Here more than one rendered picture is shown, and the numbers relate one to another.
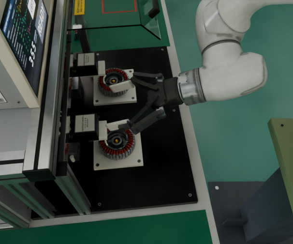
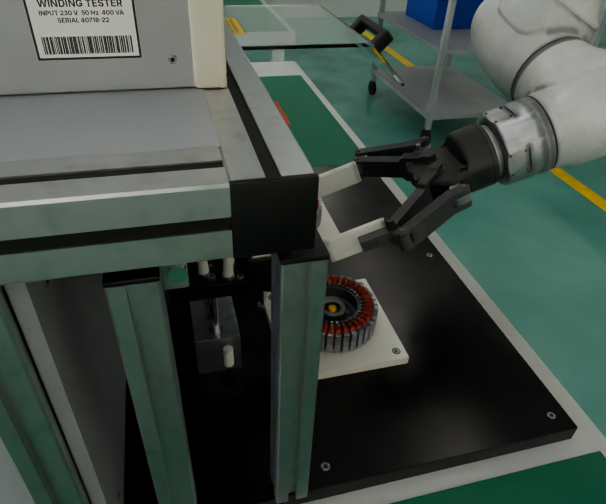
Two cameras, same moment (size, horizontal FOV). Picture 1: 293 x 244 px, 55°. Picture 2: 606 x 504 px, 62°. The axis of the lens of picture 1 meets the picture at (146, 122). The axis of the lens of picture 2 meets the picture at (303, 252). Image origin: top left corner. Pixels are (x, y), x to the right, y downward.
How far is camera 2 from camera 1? 0.40 m
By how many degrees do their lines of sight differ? 22
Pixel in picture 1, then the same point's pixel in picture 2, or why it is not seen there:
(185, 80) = (506, 116)
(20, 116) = (175, 99)
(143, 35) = (316, 154)
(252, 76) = not seen: outside the picture
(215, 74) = (578, 87)
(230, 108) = not seen: hidden behind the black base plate
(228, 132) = not seen: hidden behind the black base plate
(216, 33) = (545, 29)
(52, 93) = (250, 71)
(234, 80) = not seen: outside the picture
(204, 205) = (590, 440)
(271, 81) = (518, 276)
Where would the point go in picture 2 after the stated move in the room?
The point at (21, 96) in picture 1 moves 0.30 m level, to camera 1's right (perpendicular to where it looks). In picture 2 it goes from (186, 31) to (605, 33)
